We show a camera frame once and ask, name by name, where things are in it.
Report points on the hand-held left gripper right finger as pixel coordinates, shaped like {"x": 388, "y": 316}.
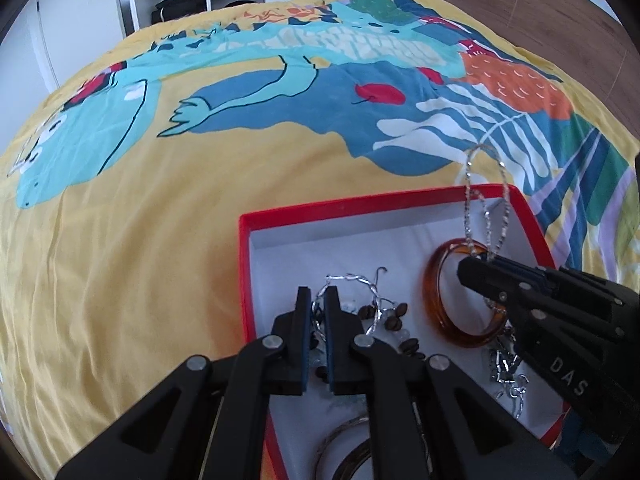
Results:
{"x": 331, "y": 350}

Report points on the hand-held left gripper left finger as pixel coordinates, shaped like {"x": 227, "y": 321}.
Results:
{"x": 303, "y": 350}

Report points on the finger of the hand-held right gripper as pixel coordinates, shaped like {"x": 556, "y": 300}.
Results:
{"x": 482, "y": 275}
{"x": 590, "y": 290}

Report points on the amber bangle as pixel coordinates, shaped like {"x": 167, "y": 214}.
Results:
{"x": 434, "y": 305}

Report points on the twisted silver hoop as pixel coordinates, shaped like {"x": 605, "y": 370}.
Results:
{"x": 330, "y": 439}

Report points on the red jewelry box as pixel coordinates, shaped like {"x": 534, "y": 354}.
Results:
{"x": 300, "y": 255}

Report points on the yellow printed blanket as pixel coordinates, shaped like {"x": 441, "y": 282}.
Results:
{"x": 125, "y": 260}

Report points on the dark folded clothes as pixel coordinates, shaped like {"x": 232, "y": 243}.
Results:
{"x": 180, "y": 2}

